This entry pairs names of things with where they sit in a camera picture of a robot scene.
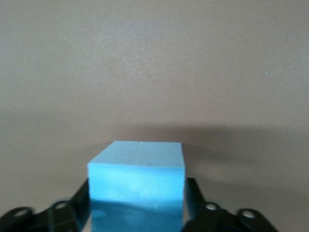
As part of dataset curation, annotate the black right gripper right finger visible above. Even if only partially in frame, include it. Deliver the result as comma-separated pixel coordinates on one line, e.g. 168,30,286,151
183,177,279,232

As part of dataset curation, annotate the light blue foam block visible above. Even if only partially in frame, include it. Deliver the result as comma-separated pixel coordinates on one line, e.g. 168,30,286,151
86,140,187,232

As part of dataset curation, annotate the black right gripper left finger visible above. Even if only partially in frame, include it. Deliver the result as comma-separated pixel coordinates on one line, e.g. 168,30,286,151
0,179,92,232

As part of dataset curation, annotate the brown table cover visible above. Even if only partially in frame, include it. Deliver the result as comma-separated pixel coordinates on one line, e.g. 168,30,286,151
0,0,309,232

